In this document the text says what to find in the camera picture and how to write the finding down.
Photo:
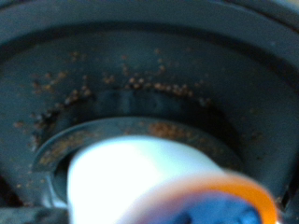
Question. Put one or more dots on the black Keurig coffee machine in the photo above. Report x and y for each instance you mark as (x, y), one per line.
(155, 62)

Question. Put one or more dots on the K-cup coffee pod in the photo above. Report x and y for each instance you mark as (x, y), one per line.
(140, 174)

